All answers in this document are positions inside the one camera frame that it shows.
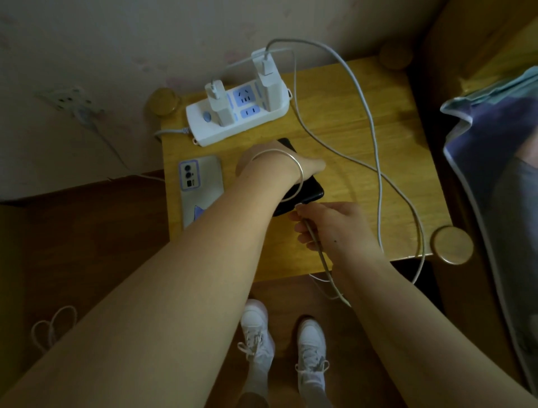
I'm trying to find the yellow wooden cabinet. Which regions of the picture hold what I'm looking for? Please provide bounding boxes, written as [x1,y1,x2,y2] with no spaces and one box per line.
[0,201,30,392]

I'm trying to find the person's left leg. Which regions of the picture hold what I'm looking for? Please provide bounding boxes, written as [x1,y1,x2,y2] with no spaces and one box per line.
[239,365,270,408]

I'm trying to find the white wall socket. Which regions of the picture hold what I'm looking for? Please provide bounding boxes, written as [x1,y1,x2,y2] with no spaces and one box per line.
[40,86,95,112]

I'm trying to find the white blue power strip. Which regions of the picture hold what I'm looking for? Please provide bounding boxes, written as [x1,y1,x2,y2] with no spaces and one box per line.
[185,80,293,148]

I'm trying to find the person's white left shoe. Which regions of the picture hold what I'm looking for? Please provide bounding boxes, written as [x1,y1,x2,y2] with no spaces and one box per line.
[237,299,276,373]

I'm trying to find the person's white right shoe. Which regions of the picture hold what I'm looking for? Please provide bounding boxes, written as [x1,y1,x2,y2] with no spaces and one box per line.
[295,317,331,392]

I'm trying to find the person's left forearm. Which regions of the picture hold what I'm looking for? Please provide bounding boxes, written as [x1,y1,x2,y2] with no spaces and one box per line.
[0,164,303,408]

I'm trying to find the thin gold bracelet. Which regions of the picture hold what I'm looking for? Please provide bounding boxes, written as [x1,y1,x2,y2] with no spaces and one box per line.
[248,149,304,203]

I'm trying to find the person's right leg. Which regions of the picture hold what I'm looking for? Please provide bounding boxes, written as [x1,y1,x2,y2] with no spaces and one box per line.
[299,380,333,408]

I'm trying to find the wooden bedside table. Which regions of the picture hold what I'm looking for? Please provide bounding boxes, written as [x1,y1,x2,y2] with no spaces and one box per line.
[145,40,475,283]

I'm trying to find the large white charger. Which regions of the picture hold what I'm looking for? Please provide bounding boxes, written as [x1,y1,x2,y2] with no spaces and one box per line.
[251,47,285,113]

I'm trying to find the person's leg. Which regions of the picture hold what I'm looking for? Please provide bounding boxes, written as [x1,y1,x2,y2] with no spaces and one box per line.
[299,380,333,408]
[239,365,270,408]

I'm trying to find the person's white shoe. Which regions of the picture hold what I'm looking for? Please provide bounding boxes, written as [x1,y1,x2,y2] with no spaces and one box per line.
[237,299,276,373]
[295,317,331,392]

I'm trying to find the person's right hand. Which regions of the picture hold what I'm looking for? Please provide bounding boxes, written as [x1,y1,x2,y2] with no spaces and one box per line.
[287,201,386,270]

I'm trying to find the black phone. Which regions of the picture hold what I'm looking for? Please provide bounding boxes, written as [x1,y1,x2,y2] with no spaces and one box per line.
[271,137,325,218]

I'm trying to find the small white charger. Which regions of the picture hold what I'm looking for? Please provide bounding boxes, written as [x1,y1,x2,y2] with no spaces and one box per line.
[205,80,235,127]

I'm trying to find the person's right forearm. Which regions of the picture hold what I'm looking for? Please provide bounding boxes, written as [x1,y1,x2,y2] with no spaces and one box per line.
[332,254,538,408]

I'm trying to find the white power strip cord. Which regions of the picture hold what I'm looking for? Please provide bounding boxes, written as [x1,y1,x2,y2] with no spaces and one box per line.
[29,107,195,355]

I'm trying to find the person's left hand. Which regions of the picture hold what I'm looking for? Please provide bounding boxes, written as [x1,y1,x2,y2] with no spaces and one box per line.
[235,140,327,186]

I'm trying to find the white phone purple camera trim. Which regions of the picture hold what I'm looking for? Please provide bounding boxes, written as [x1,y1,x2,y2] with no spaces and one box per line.
[178,154,225,230]

